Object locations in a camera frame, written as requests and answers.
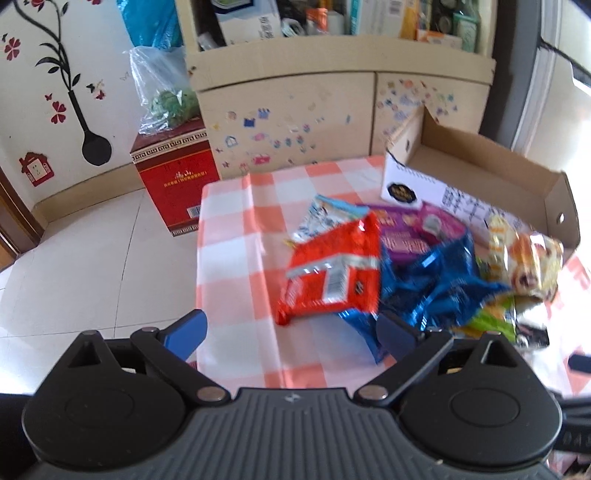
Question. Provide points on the grey refrigerator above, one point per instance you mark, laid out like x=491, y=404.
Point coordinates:
x=545, y=83

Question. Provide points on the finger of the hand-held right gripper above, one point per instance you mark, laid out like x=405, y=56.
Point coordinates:
x=581, y=361

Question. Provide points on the small orange packet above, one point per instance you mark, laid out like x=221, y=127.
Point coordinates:
x=316, y=21

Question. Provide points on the white printed cardboard box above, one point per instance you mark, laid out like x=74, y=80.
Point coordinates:
x=489, y=161

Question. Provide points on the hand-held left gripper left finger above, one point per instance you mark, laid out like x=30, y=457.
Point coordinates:
x=184, y=333

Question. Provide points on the brown wooden door frame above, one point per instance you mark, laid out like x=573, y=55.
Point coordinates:
x=14, y=217

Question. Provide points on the white blue snack packet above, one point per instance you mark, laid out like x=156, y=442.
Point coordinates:
x=323, y=214

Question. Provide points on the black flower wall decal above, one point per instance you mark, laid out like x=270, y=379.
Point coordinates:
x=85, y=124

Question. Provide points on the blue plastic bag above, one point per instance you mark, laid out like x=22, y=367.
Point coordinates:
x=147, y=23

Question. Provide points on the blue snack bag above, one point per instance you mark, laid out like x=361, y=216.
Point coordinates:
x=434, y=286

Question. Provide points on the orange white checkered tablecloth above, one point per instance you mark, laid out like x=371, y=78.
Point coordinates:
x=240, y=258

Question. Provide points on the red house socket sticker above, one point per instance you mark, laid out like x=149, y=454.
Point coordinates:
x=36, y=170

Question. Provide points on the black silver snack packet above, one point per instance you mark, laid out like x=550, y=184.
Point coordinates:
x=531, y=327

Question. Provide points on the yellow bread bun packet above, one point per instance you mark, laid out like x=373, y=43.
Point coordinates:
x=531, y=263

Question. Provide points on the clear plastic bag of greens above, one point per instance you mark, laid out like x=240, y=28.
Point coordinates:
x=166, y=97

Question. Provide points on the green label glass bottle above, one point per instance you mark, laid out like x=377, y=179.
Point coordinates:
x=466, y=27

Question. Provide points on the green snack packet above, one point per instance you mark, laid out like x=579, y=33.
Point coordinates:
x=489, y=321

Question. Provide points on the large white blue box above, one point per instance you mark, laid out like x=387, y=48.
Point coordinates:
x=249, y=23

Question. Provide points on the red gift box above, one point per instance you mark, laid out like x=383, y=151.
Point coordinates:
x=180, y=184

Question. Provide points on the beige cabinet with stickers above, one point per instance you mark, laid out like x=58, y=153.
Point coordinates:
x=295, y=101

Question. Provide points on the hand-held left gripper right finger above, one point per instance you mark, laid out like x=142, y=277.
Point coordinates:
x=392, y=333

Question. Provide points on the orange white flat box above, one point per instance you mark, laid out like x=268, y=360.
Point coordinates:
x=438, y=39

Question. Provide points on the red snack bag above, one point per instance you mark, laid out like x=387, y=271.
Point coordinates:
x=328, y=277

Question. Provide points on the purple snack bag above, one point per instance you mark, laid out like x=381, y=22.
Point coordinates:
x=406, y=235

